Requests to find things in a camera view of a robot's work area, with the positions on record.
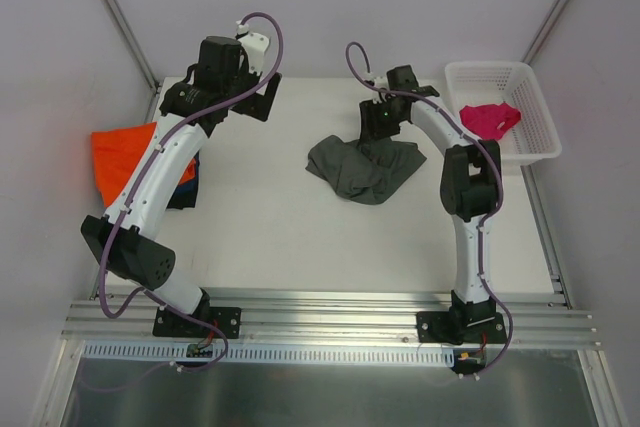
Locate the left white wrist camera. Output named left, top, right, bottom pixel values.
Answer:
left=236, top=21, right=271, bottom=75

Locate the right aluminium frame post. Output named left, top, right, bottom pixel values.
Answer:
left=521, top=0, right=572, bottom=65

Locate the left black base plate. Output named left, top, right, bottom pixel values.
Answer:
left=152, top=306, right=242, bottom=339

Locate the aluminium frame post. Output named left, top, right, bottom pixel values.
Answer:
left=521, top=0, right=572, bottom=65
left=102, top=0, right=160, bottom=93

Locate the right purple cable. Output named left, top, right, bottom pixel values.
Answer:
left=345, top=41, right=516, bottom=381

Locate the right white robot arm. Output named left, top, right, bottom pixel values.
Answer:
left=360, top=65, right=504, bottom=342

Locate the left aluminium frame post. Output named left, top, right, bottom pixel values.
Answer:
left=102, top=0, right=160, bottom=93

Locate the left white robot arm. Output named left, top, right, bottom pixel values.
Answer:
left=81, top=31, right=281, bottom=335

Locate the magenta t shirt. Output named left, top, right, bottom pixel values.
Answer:
left=459, top=102, right=522, bottom=141

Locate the purple cable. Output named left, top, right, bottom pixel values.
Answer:
left=345, top=41, right=516, bottom=381
left=74, top=11, right=286, bottom=393

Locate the white slotted cable duct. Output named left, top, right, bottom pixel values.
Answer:
left=82, top=341, right=454, bottom=368

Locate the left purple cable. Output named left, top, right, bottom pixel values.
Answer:
left=74, top=11, right=286, bottom=393

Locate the aluminium mounting rail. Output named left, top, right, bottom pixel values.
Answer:
left=62, top=288, right=604, bottom=350

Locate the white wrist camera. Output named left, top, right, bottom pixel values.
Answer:
left=236, top=21, right=271, bottom=75
left=364, top=72, right=389, bottom=102

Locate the orange folded t shirt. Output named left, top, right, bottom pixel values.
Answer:
left=90, top=122, right=196, bottom=198

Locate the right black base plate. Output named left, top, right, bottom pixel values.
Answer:
left=416, top=311, right=507, bottom=346

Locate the white plastic basket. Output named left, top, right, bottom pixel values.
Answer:
left=445, top=61, right=562, bottom=166

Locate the grey t shirt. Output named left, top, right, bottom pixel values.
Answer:
left=306, top=135, right=427, bottom=205

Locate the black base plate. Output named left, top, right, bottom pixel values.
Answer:
left=152, top=306, right=242, bottom=339
left=416, top=311, right=507, bottom=346

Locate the navy folded t shirt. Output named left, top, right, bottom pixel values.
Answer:
left=167, top=154, right=200, bottom=210

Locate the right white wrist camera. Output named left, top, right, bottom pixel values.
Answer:
left=364, top=72, right=389, bottom=102

